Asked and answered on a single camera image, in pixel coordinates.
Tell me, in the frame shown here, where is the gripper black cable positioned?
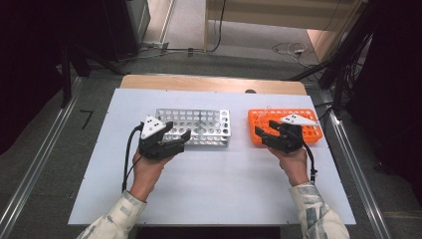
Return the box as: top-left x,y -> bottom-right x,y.
121,121 -> 145,193
300,134 -> 318,184

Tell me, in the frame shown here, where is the dark curtain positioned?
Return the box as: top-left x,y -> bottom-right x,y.
0,0 -> 112,156
344,0 -> 422,202

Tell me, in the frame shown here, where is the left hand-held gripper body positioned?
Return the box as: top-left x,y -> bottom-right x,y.
137,115 -> 185,162

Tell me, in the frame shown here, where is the power strip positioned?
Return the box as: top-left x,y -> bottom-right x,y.
140,41 -> 170,53

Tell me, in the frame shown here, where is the white board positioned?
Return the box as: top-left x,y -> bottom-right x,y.
67,87 -> 357,227

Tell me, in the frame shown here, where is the orange plastic test tube rack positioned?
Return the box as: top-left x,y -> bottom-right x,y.
247,108 -> 324,145

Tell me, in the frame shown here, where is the bundle of black cables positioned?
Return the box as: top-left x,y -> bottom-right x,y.
343,32 -> 373,95

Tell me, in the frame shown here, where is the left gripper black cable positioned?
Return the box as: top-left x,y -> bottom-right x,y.
121,121 -> 145,193

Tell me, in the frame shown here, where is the silver metal test tube rack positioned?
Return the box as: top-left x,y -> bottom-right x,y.
154,108 -> 232,147

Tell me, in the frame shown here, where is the light wooden furniture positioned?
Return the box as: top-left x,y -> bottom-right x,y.
202,0 -> 370,65

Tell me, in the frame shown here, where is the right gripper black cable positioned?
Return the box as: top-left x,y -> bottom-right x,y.
300,134 -> 318,184

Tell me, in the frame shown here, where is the person's left hand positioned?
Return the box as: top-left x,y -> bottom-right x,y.
129,148 -> 176,202

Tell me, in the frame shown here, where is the white floor cable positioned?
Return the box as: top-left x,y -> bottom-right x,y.
271,42 -> 311,62

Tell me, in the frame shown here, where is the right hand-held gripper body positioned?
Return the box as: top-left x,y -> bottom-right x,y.
261,114 -> 320,154

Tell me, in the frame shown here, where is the clear test tube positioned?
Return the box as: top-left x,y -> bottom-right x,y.
258,106 -> 274,121

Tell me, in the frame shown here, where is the person's right hand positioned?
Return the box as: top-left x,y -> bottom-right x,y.
267,145 -> 311,187

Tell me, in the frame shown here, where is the wooden table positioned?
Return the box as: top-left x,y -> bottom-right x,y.
118,74 -> 309,97

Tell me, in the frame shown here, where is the black hanging cable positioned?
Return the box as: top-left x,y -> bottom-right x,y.
206,0 -> 228,54

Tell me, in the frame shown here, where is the dark cabinet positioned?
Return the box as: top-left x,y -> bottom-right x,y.
101,0 -> 151,64

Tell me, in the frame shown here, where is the aluminium floor rail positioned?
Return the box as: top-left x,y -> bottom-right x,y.
0,76 -> 87,234
318,89 -> 393,239

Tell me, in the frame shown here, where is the black metal stand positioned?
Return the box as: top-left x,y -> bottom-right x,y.
59,42 -> 128,110
288,0 -> 377,116

